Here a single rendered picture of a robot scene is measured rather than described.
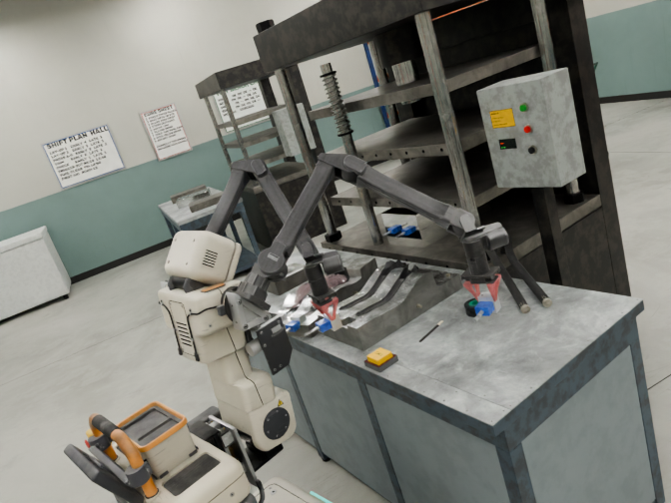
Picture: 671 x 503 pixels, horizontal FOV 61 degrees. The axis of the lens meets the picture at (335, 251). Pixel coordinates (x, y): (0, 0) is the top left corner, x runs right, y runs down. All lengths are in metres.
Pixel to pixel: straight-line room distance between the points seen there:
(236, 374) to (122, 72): 7.50
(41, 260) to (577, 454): 7.26
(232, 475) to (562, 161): 1.54
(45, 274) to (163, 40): 3.71
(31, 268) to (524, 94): 7.02
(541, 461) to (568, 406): 0.17
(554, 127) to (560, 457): 1.12
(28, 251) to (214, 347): 6.59
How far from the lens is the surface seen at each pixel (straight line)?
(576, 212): 2.88
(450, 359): 1.79
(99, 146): 8.93
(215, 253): 1.71
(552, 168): 2.24
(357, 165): 1.71
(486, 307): 1.73
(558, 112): 2.24
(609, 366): 1.90
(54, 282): 8.30
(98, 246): 9.06
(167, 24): 9.19
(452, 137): 2.33
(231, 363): 1.82
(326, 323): 1.92
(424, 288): 2.10
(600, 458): 1.98
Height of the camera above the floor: 1.70
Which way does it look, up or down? 17 degrees down
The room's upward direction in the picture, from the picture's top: 18 degrees counter-clockwise
